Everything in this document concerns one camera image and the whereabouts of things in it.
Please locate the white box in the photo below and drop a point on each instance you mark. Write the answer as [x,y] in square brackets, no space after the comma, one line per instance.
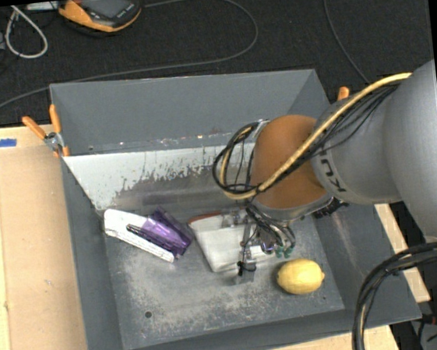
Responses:
[218,245]

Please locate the brown cardboard board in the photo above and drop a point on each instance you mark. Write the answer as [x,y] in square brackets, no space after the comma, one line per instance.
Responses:
[36,261]

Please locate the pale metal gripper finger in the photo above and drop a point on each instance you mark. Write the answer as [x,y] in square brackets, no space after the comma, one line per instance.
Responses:
[245,278]
[248,264]

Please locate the grey metal bin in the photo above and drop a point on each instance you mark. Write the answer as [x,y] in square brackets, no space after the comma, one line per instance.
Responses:
[186,303]

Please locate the white and purple packet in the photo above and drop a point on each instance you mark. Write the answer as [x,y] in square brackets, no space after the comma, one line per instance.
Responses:
[147,233]

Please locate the yellow lemon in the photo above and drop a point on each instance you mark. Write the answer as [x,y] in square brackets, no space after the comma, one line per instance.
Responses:
[300,276]

